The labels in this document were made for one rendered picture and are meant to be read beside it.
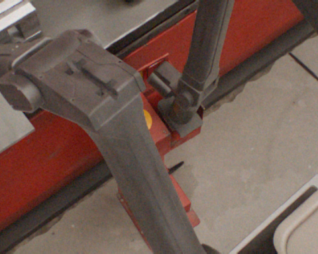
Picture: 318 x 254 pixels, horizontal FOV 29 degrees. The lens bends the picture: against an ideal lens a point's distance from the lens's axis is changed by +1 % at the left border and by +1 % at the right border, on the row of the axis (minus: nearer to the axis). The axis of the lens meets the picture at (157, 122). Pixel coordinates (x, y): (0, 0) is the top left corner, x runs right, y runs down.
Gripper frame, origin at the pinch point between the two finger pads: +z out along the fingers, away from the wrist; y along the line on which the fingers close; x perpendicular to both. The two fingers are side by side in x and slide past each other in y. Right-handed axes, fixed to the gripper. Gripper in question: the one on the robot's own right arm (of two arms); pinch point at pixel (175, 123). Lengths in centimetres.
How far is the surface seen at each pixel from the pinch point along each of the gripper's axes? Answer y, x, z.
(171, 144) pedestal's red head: -3.9, 3.8, 0.4
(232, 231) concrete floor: -33, -14, 66
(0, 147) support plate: 10.3, 39.2, -26.3
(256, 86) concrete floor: 6, -56, 72
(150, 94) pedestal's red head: 9.4, 1.3, -1.1
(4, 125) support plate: 13.9, 36.2, -25.7
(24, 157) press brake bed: 15.9, 34.3, 14.4
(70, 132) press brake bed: 15.9, 20.6, 17.5
